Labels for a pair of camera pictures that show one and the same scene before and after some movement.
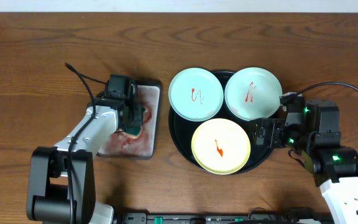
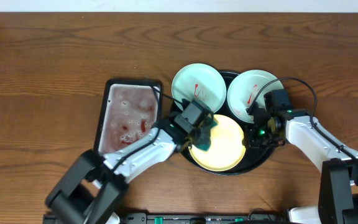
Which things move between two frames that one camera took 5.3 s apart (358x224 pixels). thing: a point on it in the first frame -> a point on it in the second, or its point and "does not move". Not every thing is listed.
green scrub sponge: [133, 130] -> [204, 139]
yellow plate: [220, 146] does not move
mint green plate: [253, 93] does not move
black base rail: [222, 218] does not move
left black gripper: [137, 116] -> [199, 134]
